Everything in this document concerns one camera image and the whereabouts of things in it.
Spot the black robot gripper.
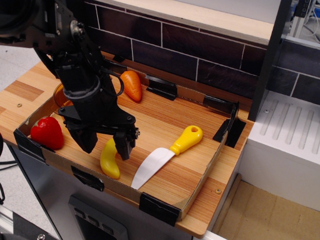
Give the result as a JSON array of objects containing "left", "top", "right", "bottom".
[{"left": 58, "top": 84, "right": 140, "bottom": 160}]

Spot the yellow toy banana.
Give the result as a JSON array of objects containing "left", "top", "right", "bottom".
[{"left": 100, "top": 138, "right": 120, "bottom": 179}]

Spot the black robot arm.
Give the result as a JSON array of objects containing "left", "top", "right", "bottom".
[{"left": 0, "top": 0, "right": 139, "bottom": 160}]

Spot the orange transparent plastic pot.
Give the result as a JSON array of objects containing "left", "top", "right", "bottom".
[{"left": 53, "top": 83, "right": 73, "bottom": 109}]

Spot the orange toy carrot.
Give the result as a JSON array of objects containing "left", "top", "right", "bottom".
[{"left": 120, "top": 70, "right": 142, "bottom": 102}]

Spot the yellow white toy knife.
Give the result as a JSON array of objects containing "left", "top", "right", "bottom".
[{"left": 131, "top": 125, "right": 204, "bottom": 190}]

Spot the red toy strawberry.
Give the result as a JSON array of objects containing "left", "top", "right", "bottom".
[{"left": 30, "top": 116, "right": 64, "bottom": 150}]

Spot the grey toy oven panel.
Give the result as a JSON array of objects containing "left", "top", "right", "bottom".
[{"left": 68, "top": 196, "right": 129, "bottom": 240}]

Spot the white toy sink drainboard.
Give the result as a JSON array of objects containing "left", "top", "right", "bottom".
[{"left": 239, "top": 91, "right": 320, "bottom": 211}]

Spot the dark grey kitchen frame post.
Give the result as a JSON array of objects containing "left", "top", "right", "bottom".
[{"left": 248, "top": 0, "right": 292, "bottom": 122}]

